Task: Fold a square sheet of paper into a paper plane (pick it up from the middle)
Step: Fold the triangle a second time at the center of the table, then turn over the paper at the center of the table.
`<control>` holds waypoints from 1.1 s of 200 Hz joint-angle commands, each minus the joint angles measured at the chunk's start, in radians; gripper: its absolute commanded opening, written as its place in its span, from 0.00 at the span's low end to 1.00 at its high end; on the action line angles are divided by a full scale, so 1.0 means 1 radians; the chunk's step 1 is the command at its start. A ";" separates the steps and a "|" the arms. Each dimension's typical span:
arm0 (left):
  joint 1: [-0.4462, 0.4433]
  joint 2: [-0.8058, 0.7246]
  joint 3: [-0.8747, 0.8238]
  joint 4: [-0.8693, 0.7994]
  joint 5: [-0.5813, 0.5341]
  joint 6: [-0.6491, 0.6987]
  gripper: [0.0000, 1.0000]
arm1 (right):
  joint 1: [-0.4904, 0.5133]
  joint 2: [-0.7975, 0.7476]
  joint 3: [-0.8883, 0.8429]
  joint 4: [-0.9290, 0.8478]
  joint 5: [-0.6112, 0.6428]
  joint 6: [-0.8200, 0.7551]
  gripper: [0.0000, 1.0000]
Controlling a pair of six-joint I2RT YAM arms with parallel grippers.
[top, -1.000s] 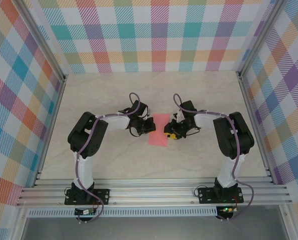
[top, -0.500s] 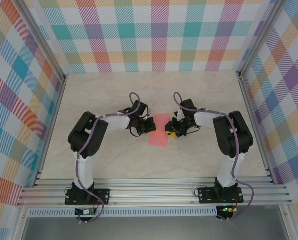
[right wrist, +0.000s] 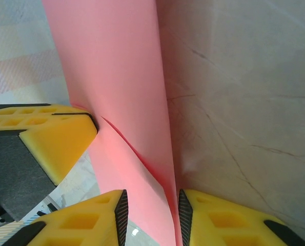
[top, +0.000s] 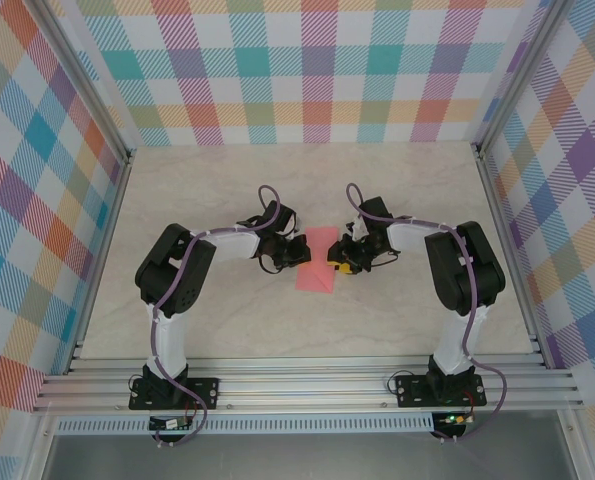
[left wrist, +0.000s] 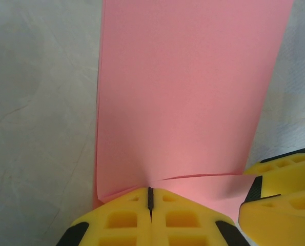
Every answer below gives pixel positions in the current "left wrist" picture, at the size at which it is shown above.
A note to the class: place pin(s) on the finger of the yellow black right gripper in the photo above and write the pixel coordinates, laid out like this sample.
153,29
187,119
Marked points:
283,223
290,174

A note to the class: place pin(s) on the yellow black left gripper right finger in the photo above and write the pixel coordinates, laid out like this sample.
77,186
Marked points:
188,225

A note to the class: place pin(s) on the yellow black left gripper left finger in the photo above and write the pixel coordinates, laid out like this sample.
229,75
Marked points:
116,225

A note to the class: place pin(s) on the pink cloth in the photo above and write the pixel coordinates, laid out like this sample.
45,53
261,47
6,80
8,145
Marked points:
180,89

